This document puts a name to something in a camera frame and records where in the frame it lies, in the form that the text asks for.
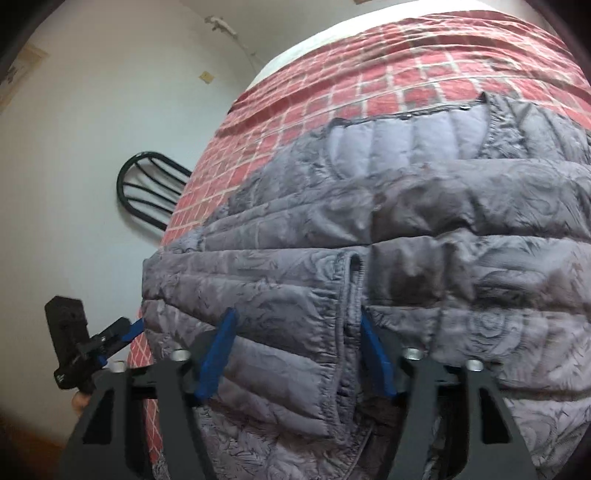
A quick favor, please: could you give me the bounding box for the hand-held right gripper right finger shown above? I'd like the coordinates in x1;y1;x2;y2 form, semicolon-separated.
360;310;539;480

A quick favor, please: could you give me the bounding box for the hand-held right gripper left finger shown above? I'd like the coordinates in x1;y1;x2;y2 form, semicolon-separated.
58;308;238;480

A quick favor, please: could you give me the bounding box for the dark grey quilt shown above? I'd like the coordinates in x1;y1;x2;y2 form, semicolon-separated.
141;92;591;480

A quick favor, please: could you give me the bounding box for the black metal chair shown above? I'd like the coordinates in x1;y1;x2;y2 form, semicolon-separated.
116;151;194;230

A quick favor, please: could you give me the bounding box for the red plaid blanket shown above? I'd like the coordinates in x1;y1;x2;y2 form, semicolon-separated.
128;11;591;480

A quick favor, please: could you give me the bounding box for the framed wall picture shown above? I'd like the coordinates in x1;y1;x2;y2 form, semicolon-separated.
0;44;49;112

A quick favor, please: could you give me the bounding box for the white cable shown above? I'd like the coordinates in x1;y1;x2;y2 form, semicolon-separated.
233;34;262;72

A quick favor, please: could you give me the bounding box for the white wall-mounted device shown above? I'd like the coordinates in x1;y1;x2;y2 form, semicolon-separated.
204;15;238;38

